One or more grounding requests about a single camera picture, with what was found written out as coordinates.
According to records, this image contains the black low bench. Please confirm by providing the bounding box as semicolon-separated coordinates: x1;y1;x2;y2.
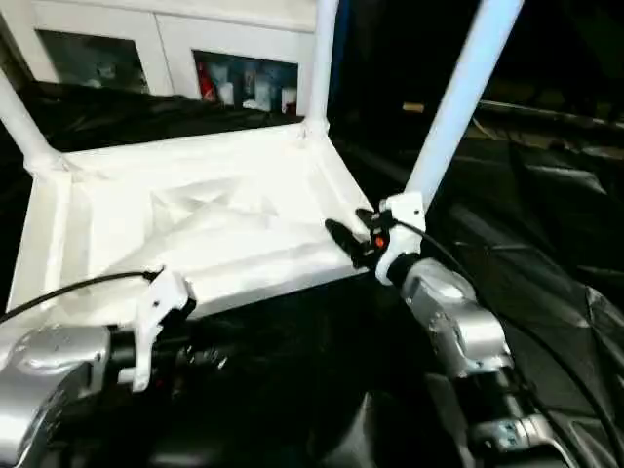
478;100;624;139

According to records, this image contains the white plastic table top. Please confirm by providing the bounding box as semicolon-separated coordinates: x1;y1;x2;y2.
5;122;393;329

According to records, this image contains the black plastic mat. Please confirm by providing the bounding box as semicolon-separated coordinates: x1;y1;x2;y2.
0;78;624;468

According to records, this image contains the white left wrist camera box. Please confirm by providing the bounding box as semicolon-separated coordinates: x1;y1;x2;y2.
130;268;199;394

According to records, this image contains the small red bottle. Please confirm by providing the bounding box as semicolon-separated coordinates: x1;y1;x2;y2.
198;63;215;104

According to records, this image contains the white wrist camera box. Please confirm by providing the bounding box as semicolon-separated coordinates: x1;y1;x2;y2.
130;268;199;394
375;192;428;287

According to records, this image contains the white plastic table leg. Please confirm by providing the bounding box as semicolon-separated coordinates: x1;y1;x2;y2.
403;0;526;212
304;0;341;138
0;68;65;176

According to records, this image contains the white glass-door cabinet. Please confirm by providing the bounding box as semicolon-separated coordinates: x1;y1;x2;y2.
0;0;319;118

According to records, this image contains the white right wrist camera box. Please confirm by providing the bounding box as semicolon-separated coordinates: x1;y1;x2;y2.
375;192;428;287

